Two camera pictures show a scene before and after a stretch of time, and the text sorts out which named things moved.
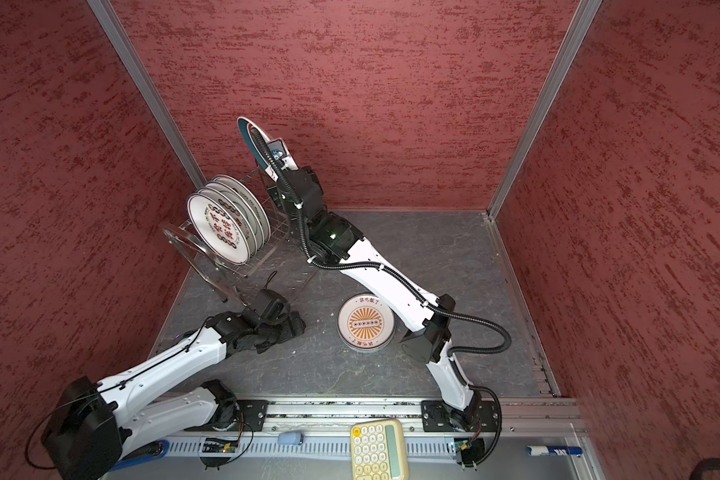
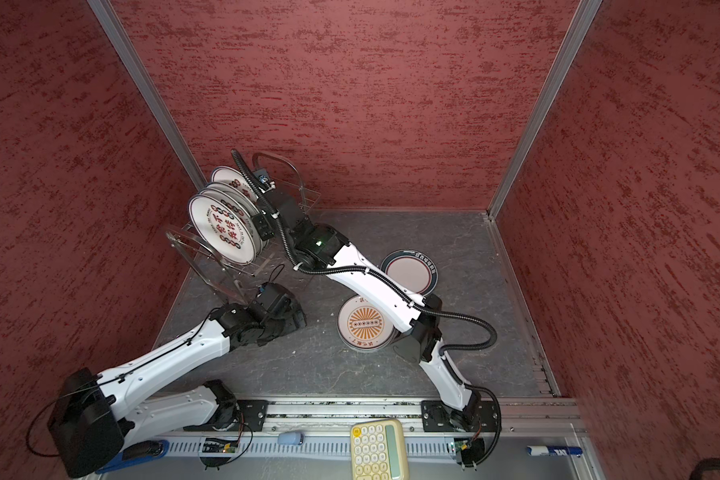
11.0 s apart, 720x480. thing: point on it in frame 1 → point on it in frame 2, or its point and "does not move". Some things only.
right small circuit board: x=469 y=451 does not move
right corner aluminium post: x=543 y=107 does not move
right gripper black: x=283 y=193 → x=266 y=224
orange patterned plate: x=365 y=322 does not move
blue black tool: x=150 y=452 does not move
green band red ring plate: x=244 y=125 → x=413 y=267
